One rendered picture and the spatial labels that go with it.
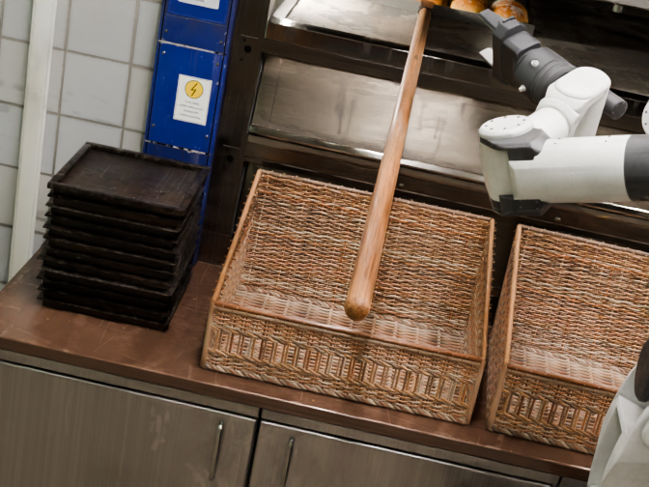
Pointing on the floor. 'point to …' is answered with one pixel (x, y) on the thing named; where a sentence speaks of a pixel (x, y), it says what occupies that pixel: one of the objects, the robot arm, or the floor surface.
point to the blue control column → (202, 67)
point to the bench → (216, 415)
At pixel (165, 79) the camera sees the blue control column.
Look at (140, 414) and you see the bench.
